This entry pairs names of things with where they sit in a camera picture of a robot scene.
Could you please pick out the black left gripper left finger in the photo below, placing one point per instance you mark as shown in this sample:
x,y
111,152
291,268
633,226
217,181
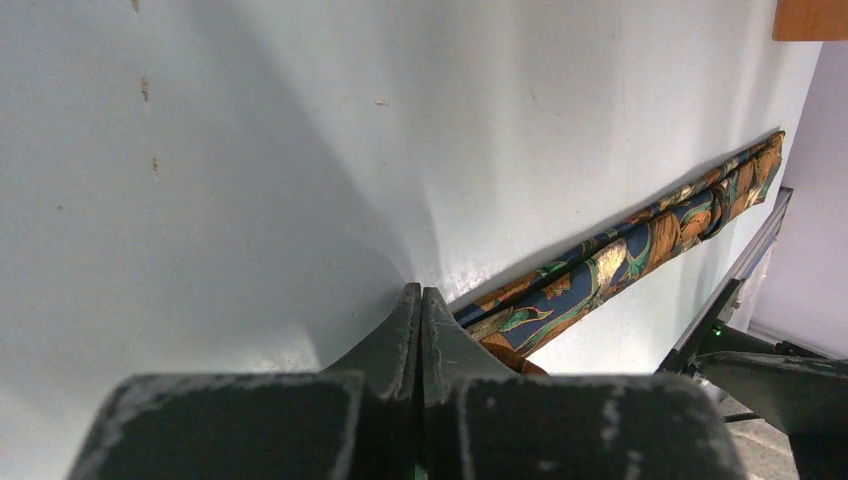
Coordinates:
x,y
356,419

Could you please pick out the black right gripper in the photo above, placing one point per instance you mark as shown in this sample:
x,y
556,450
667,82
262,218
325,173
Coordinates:
x,y
800,393

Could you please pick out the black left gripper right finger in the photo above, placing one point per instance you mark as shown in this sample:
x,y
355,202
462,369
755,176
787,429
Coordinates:
x,y
482,420

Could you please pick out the dark floral patterned tie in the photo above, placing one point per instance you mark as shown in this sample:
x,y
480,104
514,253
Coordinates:
x,y
517,319

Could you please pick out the orange compartment tray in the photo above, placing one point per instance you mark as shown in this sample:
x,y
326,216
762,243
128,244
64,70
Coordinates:
x,y
810,20

